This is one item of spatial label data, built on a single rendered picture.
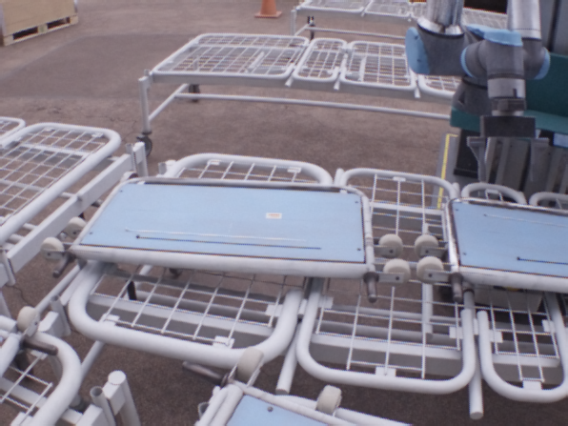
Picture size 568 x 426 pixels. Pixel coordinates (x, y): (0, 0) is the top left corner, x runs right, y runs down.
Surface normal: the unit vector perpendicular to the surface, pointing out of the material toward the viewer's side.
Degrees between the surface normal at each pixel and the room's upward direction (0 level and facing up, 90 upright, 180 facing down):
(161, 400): 0
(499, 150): 90
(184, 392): 0
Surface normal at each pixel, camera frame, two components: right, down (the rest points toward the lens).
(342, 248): 0.00, -0.87
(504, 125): -0.19, 0.15
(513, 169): -0.32, 0.51
